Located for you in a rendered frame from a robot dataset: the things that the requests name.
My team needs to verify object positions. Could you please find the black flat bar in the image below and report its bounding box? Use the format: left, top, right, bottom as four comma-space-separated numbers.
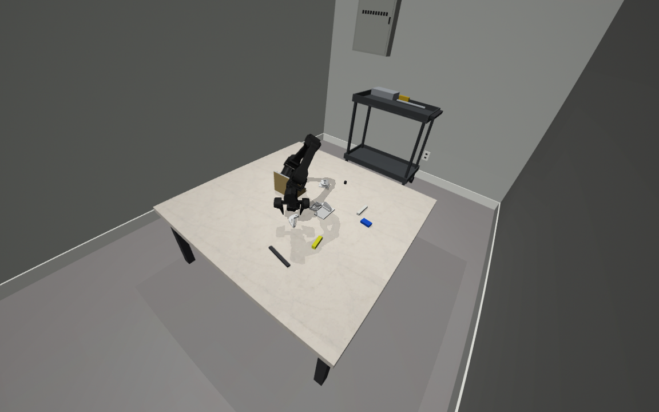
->
268, 245, 291, 268

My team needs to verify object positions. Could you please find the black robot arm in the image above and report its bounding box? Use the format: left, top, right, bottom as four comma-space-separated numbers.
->
281, 134, 321, 212

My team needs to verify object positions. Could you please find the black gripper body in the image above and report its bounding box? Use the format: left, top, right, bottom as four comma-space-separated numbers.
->
274, 197, 309, 208

